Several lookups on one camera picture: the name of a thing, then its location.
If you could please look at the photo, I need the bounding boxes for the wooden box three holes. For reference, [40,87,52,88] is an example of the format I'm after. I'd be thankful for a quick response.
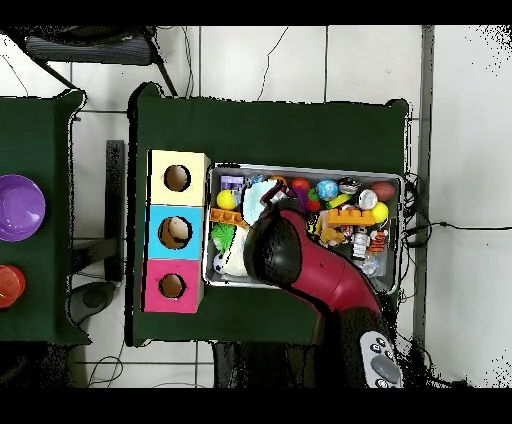
[141,149,212,314]

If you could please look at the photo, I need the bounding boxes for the green spiky rubber ball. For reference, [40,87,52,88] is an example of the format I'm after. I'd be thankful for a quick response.
[210,222,237,253]

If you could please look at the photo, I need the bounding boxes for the purple bowl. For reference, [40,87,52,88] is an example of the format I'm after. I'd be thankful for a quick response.
[0,173,47,243]

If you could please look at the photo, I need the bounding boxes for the black floor cable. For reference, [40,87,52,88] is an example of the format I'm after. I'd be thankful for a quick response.
[401,171,512,249]

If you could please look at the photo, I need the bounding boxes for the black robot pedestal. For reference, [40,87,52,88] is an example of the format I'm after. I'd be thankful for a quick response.
[211,341,321,389]

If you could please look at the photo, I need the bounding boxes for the plain yellow ball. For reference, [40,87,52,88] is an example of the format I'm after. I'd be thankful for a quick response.
[215,188,238,211]

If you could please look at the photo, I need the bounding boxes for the orange cup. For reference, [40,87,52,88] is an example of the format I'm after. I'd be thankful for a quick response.
[0,264,27,310]

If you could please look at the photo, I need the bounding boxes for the mint green cloth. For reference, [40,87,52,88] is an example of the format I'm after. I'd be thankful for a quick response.
[242,179,281,227]

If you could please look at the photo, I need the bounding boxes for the dark green table cloth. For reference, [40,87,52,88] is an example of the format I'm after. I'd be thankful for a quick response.
[0,89,87,345]
[127,83,409,347]

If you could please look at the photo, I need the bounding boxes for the silver mesh bin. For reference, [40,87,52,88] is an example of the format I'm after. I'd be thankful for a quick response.
[202,161,405,296]

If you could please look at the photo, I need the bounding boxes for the black upright panel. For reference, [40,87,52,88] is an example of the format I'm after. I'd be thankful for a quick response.
[104,139,126,283]

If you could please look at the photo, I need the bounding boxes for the orange wheeled toy brick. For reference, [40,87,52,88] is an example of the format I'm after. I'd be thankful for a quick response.
[209,206,249,230]

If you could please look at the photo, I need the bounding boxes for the cream knitted cloth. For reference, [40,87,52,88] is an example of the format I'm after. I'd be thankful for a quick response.
[225,228,250,278]

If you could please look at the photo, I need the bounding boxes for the orange studded toy brick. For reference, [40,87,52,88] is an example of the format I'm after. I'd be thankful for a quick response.
[326,207,377,227]

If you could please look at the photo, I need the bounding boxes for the black chair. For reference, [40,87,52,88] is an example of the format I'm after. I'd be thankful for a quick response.
[23,25,179,97]

